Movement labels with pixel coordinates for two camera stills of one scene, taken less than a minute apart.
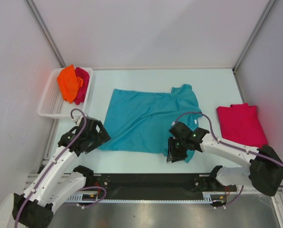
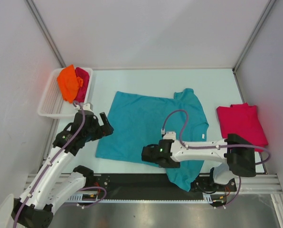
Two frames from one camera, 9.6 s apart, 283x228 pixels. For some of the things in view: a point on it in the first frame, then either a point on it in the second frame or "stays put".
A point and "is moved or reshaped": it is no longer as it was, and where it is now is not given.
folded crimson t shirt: x=240 y=123 stays put
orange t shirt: x=69 y=83 stays put
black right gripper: x=172 y=154 to x=173 y=165
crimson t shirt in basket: x=82 y=90 stays put
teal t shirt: x=140 y=121 is moved or reshaped
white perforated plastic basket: x=52 y=102 stays put
